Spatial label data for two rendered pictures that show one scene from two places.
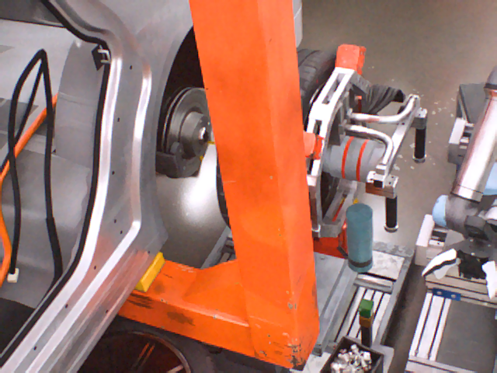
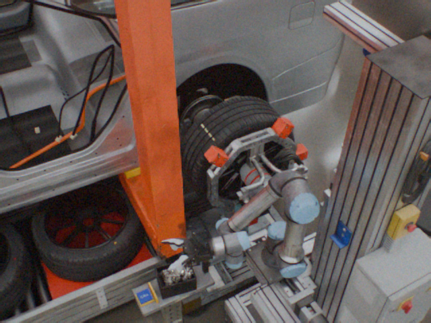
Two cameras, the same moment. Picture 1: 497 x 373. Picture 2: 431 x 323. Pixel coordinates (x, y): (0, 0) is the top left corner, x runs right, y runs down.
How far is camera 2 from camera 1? 1.29 m
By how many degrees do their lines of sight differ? 24
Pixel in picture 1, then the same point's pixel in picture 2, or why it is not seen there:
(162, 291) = (133, 183)
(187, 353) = (129, 218)
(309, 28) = not seen: hidden behind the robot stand
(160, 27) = (179, 60)
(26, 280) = (83, 142)
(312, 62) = (254, 118)
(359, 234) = not seen: hidden behind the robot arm
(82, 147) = not seen: hidden behind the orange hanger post
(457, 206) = (223, 227)
